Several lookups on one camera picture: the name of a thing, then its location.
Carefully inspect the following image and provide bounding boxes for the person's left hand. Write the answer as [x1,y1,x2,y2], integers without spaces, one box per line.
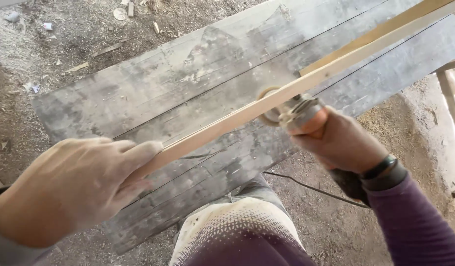
[0,137,164,249]

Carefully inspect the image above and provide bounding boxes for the person's right hand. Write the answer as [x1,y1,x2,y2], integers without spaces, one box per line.
[289,107,390,174]

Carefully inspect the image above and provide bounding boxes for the dusty angle grinder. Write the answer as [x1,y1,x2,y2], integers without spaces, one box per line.
[258,87,371,207]

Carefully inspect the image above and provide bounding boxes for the long light wooden strip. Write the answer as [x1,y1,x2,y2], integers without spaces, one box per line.
[135,0,455,179]

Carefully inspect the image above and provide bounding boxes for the black wristband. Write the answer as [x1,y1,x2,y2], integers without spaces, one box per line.
[360,154,398,180]

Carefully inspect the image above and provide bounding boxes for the grey wooden workbench boards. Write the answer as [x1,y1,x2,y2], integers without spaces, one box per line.
[32,0,455,255]

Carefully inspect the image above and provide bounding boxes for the yellowish wooden strip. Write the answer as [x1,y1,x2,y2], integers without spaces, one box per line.
[299,0,455,77]

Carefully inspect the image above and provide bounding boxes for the thin wooden offcut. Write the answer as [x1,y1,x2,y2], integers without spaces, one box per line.
[92,41,125,58]

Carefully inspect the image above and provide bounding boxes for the black power cable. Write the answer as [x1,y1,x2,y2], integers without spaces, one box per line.
[264,171,370,209]

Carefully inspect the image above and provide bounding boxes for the light wooden frame piece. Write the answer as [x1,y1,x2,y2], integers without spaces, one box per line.
[436,57,455,148]

